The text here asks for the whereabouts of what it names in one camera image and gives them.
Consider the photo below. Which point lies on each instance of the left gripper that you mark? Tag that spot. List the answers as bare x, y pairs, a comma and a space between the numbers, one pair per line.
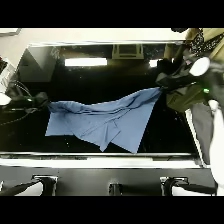
40, 100

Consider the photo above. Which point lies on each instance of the blue T-shirt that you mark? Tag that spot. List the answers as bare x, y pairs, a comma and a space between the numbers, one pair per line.
126, 120

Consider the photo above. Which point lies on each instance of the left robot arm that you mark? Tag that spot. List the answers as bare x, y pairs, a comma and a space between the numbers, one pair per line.
15, 101

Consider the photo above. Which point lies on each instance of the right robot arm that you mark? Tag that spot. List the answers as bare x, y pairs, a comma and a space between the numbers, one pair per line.
200, 66

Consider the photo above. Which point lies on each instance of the black patterned garment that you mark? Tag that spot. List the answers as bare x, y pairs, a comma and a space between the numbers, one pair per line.
199, 42

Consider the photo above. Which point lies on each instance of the yellow garment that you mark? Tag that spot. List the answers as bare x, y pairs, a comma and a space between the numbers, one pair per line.
216, 43

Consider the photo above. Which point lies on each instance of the silver frame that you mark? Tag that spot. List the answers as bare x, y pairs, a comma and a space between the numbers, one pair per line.
100, 163

